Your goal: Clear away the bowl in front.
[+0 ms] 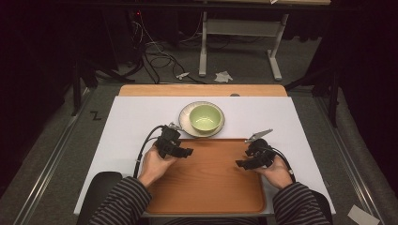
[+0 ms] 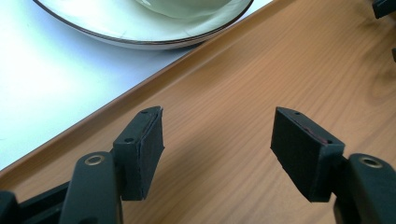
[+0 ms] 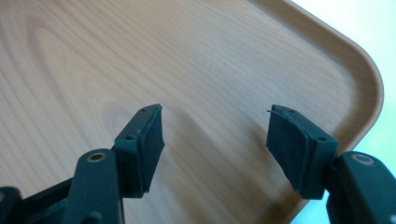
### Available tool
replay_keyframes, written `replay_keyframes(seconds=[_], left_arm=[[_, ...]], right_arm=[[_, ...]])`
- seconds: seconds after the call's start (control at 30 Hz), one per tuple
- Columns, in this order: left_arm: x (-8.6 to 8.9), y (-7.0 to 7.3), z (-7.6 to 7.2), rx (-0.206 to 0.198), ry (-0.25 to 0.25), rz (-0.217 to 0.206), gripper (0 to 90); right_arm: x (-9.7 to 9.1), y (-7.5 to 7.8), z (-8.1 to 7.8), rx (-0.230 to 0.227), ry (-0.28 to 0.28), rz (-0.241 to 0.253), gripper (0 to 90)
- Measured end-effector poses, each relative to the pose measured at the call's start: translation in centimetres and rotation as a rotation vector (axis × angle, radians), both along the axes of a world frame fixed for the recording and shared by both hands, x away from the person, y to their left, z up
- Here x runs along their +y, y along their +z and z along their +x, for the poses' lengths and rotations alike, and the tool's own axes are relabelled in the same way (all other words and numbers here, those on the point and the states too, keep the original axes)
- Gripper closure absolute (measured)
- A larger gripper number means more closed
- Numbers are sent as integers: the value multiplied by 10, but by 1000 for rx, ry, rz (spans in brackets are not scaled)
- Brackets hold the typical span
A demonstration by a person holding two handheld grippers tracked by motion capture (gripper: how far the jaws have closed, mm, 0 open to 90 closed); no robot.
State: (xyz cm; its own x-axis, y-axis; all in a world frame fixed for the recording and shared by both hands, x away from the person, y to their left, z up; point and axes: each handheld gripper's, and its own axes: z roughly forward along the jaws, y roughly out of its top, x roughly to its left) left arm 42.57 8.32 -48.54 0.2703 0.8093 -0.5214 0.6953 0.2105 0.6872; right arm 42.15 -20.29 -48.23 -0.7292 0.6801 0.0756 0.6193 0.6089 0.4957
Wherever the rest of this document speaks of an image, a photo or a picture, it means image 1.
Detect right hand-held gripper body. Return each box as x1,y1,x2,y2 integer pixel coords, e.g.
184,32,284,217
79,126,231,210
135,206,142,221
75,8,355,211
235,138,278,171

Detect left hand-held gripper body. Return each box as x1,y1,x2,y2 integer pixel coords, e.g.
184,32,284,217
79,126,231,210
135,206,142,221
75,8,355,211
154,125,194,159

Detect person's right hand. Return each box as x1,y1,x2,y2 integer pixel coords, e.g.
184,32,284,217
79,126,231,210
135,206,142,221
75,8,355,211
253,154,294,190

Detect person's left hand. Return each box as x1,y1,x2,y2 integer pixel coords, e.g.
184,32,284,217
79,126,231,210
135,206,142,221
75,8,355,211
138,144,179,188

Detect white plate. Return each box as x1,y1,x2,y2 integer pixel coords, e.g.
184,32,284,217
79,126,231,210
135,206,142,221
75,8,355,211
177,100,226,139

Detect green bowl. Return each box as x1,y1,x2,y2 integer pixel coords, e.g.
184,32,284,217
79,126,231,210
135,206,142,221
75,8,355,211
189,104,222,133

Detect white table mat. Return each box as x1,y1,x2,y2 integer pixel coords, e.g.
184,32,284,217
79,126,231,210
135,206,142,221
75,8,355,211
73,96,337,217

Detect wooden tray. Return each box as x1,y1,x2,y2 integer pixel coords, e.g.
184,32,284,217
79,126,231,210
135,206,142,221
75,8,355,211
145,138,267,215

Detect crumpled white paper scrap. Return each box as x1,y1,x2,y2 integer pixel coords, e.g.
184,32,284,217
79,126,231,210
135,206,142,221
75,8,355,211
214,70,234,83

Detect black chair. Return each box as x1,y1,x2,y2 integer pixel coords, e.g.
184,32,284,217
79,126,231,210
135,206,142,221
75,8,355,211
76,171,124,225

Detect black metal stand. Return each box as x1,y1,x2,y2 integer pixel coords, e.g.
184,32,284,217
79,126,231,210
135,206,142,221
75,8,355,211
283,67,342,128
69,46,137,117

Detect white paper sheet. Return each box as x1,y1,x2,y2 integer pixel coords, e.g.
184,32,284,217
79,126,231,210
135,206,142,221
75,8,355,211
346,204,381,225

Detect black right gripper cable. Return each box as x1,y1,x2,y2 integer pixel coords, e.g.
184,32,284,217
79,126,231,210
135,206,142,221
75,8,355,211
268,145,297,184

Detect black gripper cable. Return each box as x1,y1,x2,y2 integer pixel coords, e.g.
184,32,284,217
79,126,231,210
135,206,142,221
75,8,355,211
268,145,297,184
132,125,166,179

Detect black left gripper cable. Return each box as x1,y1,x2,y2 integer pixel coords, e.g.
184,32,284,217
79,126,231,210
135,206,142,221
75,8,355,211
132,125,166,179

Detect bundle of floor cables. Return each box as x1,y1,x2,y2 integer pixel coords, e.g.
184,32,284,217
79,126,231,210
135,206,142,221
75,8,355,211
126,10,207,85

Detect metal floor rail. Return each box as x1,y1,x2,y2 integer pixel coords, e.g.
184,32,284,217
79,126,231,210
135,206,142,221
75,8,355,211
12,87,92,225
314,97,388,225

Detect white desk frame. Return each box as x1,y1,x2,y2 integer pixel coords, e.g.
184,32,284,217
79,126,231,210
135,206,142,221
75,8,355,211
198,10,290,83

